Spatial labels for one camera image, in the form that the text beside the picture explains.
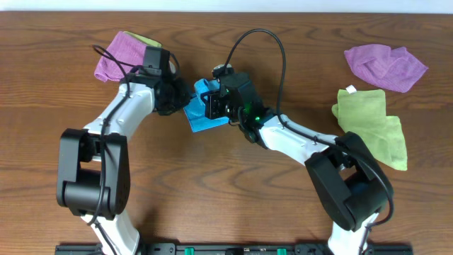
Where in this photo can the crumpled purple cloth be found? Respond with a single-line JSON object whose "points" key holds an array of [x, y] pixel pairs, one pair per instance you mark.
{"points": [[380, 65]]}

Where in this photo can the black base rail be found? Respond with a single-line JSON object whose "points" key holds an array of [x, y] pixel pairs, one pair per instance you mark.
{"points": [[205, 249]]}

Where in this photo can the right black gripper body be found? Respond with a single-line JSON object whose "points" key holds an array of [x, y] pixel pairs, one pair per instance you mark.
{"points": [[212, 106]]}

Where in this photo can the blue microfiber cloth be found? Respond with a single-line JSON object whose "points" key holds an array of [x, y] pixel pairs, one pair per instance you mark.
{"points": [[195, 110]]}

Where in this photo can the folded purple cloth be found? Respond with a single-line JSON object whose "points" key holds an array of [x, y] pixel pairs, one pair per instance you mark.
{"points": [[127, 50]]}

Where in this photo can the crumpled green cloth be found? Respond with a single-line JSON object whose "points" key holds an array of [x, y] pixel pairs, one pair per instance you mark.
{"points": [[364, 113]]}

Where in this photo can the folded green cloth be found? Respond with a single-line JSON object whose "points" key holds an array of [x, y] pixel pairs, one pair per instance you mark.
{"points": [[142, 39]]}

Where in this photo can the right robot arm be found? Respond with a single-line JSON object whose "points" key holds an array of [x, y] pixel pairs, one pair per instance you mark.
{"points": [[350, 184]]}

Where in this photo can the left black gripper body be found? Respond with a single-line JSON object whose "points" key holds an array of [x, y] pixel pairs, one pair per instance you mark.
{"points": [[182, 95]]}

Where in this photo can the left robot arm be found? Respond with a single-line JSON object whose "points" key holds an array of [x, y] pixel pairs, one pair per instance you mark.
{"points": [[93, 179]]}

